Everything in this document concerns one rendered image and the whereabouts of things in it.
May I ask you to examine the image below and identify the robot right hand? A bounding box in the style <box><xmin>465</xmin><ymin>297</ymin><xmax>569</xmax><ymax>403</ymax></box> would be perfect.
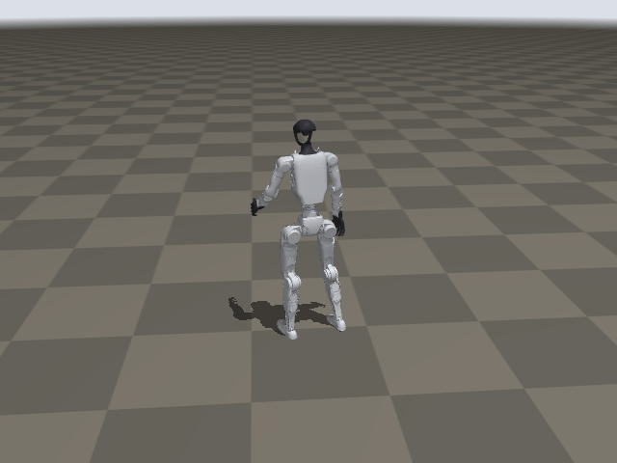
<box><xmin>332</xmin><ymin>210</ymin><xmax>345</xmax><ymax>236</ymax></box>

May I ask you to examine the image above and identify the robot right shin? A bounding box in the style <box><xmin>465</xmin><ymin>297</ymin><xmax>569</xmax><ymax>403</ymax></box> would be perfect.
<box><xmin>324</xmin><ymin>266</ymin><xmax>342</xmax><ymax>321</ymax></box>

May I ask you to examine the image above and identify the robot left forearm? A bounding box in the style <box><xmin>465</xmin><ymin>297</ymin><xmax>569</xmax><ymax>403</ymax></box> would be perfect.
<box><xmin>256</xmin><ymin>184</ymin><xmax>273</xmax><ymax>207</ymax></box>

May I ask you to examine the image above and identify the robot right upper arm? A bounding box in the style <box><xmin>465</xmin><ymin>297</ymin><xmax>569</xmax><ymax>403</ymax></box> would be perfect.
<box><xmin>324</xmin><ymin>152</ymin><xmax>342</xmax><ymax>194</ymax></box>

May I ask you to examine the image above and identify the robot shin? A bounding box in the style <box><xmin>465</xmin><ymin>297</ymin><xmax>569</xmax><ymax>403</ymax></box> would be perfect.
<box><xmin>282</xmin><ymin>278</ymin><xmax>299</xmax><ymax>331</ymax></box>
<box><xmin>324</xmin><ymin>266</ymin><xmax>342</xmax><ymax>321</ymax></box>

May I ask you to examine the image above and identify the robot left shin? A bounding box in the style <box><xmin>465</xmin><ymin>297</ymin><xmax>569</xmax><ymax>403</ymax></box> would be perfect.
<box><xmin>282</xmin><ymin>278</ymin><xmax>299</xmax><ymax>331</ymax></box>

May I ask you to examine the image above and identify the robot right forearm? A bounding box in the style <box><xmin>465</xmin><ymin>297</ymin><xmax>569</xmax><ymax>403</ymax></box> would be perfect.
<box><xmin>331</xmin><ymin>188</ymin><xmax>343</xmax><ymax>217</ymax></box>

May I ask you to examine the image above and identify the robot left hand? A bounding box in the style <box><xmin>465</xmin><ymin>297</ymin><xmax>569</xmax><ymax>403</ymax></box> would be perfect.
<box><xmin>251</xmin><ymin>198</ymin><xmax>265</xmax><ymax>216</ymax></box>

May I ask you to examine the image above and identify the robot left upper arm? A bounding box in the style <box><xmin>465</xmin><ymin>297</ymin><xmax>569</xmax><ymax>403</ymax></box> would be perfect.
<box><xmin>265</xmin><ymin>156</ymin><xmax>293</xmax><ymax>198</ymax></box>

